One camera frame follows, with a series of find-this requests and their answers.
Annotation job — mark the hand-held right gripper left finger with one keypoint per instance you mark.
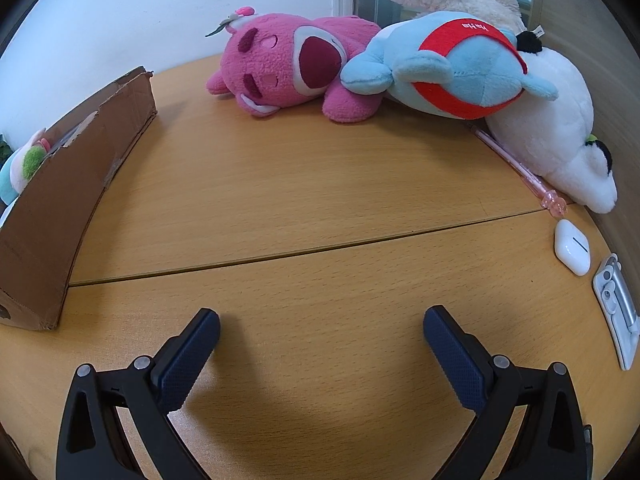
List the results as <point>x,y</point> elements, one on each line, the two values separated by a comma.
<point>187,365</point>

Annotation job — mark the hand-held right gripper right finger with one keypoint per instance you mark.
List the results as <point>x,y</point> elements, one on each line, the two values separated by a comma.
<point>455,355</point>

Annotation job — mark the white and grey phone stand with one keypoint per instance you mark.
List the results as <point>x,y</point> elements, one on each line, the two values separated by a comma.
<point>620,315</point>

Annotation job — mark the brown cardboard box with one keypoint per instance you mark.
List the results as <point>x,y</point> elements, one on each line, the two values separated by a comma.
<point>60,200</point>

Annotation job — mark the wooden desktop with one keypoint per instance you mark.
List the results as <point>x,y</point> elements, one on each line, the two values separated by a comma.
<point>300,185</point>

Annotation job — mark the white earbuds case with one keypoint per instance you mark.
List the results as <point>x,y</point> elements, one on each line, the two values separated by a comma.
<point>572,247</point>

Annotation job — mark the pink pen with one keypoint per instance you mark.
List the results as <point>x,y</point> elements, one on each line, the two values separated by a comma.
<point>554,205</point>

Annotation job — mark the white plush toy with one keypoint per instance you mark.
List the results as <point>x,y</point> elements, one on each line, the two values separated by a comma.
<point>550,125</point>

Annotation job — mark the pink pig plush toy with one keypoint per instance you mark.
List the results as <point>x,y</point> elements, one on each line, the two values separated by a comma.
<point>20,165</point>

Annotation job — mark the blue and red plush toy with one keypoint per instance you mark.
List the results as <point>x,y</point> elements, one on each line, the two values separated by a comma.
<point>470,70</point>

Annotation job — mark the pink bear plush toy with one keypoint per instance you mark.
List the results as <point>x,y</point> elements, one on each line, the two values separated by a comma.
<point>280,60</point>

